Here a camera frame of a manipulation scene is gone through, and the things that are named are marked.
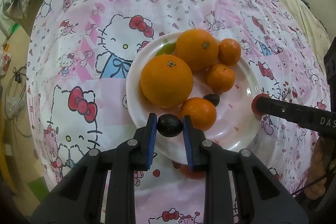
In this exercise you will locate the large orange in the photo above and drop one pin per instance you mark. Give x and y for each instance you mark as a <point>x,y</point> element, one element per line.
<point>166,81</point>
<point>197,48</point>

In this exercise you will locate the small mandarin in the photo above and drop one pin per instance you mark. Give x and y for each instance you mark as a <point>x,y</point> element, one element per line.
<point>229,52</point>
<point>220,78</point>
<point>202,112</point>

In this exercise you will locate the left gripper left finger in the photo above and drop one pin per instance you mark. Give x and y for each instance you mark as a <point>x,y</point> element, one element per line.
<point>101,179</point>

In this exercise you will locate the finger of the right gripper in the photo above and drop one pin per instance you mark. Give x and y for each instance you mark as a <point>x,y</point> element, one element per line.
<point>304,116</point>

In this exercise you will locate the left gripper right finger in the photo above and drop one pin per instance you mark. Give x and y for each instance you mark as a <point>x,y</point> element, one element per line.
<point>241,177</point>

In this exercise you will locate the person's right hand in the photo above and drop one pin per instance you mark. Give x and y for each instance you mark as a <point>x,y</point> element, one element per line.
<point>316,171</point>

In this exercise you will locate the pink Hello Kitty bedsheet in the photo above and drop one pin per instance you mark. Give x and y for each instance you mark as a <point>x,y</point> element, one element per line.
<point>79,57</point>

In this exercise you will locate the white washing machine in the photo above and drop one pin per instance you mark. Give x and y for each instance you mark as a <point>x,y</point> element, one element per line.
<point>7,24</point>

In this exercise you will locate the pink white strawberry plate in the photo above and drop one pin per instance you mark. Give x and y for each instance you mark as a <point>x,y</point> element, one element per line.
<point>236,124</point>

